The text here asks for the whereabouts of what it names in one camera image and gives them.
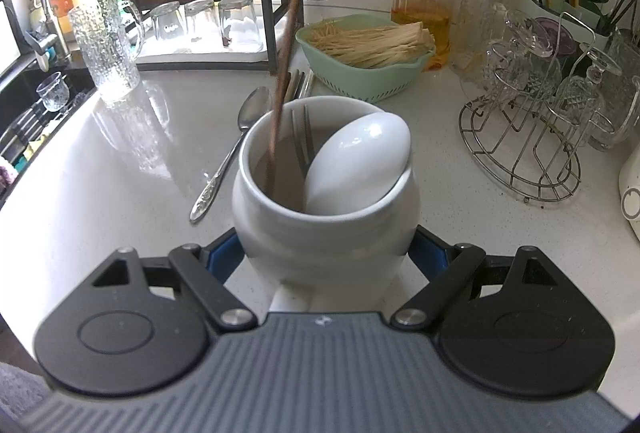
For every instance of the green utensil drainer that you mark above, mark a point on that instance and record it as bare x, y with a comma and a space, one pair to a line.
550, 15

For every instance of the dried noodle bundle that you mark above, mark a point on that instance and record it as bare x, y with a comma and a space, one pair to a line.
370, 43

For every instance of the silver metal spoon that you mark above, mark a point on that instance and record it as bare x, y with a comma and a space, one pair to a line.
252, 105

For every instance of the ribbed glass pitcher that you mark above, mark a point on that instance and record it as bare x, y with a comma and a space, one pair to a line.
620, 103

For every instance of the pink scrubbing cloth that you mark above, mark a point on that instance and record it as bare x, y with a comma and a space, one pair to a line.
5, 173

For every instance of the green plastic colander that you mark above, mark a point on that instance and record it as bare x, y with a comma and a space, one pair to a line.
370, 80

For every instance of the steel kitchen faucet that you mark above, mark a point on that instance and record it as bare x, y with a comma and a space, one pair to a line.
42, 44

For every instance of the black kitchen sink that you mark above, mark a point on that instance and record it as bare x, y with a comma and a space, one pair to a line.
75, 83

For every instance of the small metal fork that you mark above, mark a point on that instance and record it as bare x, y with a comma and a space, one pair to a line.
300, 133

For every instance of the clear glass tumbler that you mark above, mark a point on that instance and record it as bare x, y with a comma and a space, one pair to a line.
166, 23
241, 23
201, 23

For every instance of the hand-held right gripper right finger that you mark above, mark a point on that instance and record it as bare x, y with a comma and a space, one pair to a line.
430, 258

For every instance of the clear stemmed glass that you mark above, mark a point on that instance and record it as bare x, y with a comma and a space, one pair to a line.
525, 48
585, 103

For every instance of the tall textured glass mug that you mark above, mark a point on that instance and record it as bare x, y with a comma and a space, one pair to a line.
107, 53

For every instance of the white electric cooking pot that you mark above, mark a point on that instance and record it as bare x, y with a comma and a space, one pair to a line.
631, 198

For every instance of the small stemmed glass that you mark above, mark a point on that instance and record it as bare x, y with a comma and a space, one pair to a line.
51, 90

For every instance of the clear glass mug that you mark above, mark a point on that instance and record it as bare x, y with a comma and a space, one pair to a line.
480, 23

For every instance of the black chopstick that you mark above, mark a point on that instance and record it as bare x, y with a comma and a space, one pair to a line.
291, 85

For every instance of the small white bottle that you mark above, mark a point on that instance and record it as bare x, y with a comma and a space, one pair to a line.
37, 13

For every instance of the purple cup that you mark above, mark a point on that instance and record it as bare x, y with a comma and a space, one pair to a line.
552, 35

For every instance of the brown wooden spoon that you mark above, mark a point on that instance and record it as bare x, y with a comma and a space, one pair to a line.
287, 63

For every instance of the white ceramic soup spoon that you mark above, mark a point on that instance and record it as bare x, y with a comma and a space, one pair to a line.
357, 163

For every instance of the white ceramic mug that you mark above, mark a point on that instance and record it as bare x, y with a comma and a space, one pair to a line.
325, 238

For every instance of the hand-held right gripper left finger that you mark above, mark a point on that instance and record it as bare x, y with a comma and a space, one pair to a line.
220, 263

